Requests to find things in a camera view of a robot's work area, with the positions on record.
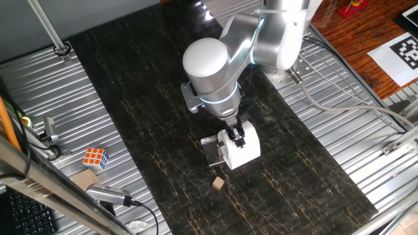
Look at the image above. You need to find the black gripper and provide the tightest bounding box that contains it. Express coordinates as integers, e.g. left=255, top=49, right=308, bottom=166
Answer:
left=225, top=119, right=247, bottom=149

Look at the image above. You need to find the white toilet paper roll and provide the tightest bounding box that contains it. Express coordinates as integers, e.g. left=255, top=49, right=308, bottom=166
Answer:
left=217, top=120, right=262, bottom=171

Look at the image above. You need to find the clear acrylic shelf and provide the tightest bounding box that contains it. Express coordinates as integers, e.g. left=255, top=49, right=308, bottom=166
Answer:
left=200, top=134, right=229, bottom=167

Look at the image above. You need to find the white crumpled paper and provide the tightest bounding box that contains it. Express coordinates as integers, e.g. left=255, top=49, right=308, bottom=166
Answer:
left=125, top=220, right=151, bottom=234

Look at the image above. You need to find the small wooden cube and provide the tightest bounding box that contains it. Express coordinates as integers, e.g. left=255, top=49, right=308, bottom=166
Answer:
left=212, top=176, right=226, bottom=192

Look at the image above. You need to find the black marble pattern mat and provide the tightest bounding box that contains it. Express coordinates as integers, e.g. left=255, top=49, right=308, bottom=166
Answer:
left=70, top=0, right=379, bottom=235

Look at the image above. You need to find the orange white Rubik's cube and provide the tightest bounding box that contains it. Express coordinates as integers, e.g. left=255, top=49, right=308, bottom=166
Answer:
left=82, top=147, right=110, bottom=171

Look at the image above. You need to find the brown wooden desk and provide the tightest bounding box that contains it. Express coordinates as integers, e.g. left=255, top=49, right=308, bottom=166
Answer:
left=310, top=0, right=418, bottom=101

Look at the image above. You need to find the printed marker paper sheet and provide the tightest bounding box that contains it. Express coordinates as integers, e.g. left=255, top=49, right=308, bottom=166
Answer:
left=367, top=31, right=418, bottom=87

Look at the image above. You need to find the white tablet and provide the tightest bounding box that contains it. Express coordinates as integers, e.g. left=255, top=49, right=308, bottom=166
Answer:
left=393, top=3, right=418, bottom=32

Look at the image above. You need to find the black keyboard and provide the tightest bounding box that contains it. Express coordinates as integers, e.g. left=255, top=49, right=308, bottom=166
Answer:
left=0, top=187, right=58, bottom=235

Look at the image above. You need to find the orange pole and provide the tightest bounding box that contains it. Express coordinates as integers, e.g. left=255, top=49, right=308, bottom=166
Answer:
left=0, top=96, right=22, bottom=153

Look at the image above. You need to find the wrist camera with grey bracket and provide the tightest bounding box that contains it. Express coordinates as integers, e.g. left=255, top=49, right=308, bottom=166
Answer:
left=180, top=81, right=205, bottom=114

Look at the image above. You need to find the thick grey robot cable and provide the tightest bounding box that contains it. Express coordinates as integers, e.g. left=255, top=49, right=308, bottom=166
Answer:
left=284, top=64, right=416, bottom=130

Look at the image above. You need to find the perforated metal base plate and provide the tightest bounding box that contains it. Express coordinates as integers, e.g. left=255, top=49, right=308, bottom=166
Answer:
left=263, top=29, right=316, bottom=91

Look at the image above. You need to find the black camera cable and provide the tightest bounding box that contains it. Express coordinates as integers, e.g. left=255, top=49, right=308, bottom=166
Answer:
left=130, top=199, right=160, bottom=235

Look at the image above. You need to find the thin light base wire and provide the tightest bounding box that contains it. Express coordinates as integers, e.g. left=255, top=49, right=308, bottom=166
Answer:
left=298, top=48, right=393, bottom=125

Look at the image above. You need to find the black base cable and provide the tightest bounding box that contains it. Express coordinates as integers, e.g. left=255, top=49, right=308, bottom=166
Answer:
left=303, top=35, right=408, bottom=134

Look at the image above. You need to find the ribbed silver camera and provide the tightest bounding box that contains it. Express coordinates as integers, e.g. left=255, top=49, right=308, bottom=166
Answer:
left=85, top=183, right=134, bottom=208

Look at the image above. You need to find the black camera stand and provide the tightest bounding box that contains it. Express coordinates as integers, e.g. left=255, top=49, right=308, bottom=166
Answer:
left=97, top=200, right=118, bottom=218

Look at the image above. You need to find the aluminium profile with bracket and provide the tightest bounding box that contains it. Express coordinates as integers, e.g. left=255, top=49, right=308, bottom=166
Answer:
left=381, top=125, right=418, bottom=156

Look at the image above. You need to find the aluminium table edge rail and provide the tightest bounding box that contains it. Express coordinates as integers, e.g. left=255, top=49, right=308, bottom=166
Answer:
left=351, top=189, right=418, bottom=235

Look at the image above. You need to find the red stacking ring toy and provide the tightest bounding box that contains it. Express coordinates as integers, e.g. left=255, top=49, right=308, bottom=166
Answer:
left=337, top=0, right=370, bottom=20

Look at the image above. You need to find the small grey camera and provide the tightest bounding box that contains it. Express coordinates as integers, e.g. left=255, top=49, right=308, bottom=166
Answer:
left=42, top=116, right=59, bottom=144

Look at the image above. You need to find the aluminium frame beam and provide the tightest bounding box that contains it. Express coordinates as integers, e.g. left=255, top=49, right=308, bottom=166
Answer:
left=0, top=135, right=135, bottom=235

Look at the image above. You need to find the tall aluminium post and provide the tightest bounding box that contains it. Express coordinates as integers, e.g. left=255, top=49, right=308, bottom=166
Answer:
left=27, top=0, right=72, bottom=63

